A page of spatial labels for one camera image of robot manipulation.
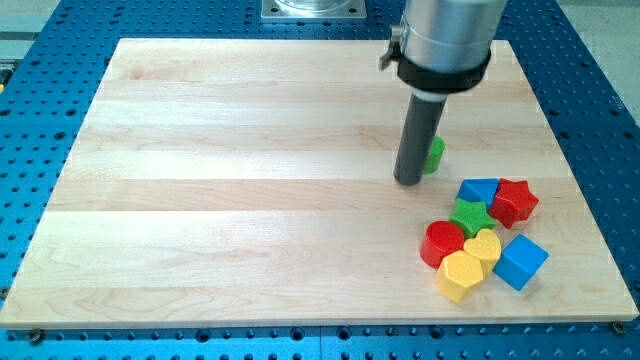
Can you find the green circle block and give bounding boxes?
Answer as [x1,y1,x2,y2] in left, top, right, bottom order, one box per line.
[423,136,446,174]

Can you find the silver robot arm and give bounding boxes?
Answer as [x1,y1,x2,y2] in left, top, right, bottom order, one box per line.
[378,0,506,102]

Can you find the red circle block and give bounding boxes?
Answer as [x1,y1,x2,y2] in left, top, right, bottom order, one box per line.
[419,220,465,269]

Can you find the light wooden board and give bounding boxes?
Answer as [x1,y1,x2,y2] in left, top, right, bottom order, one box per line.
[1,39,638,329]

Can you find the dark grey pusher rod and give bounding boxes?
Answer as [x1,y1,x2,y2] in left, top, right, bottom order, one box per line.
[394,94,446,186]

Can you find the green star block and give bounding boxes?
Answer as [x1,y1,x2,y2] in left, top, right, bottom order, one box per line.
[449,198,496,239]

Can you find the blue triangle block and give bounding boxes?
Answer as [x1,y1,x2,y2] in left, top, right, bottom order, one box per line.
[457,178,499,208]

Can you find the yellow hexagon block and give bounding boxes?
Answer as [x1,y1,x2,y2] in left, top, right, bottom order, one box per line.
[436,250,484,303]

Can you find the yellow heart block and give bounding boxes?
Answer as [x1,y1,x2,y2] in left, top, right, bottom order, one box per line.
[463,229,502,276]

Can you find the red star block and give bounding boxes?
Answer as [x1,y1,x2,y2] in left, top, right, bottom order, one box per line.
[488,178,539,229]

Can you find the blue cube block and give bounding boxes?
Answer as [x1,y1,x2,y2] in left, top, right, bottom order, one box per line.
[493,234,549,291]

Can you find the left board clamp screw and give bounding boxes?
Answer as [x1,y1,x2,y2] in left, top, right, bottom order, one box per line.
[26,328,46,346]

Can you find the board clamp screw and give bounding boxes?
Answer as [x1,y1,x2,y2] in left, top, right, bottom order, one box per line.
[610,321,627,336]
[26,328,46,346]

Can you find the right board clamp screw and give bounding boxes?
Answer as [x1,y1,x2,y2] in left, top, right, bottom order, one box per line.
[610,321,627,336]

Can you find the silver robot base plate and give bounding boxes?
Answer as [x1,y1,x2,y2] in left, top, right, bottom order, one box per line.
[261,0,367,20]

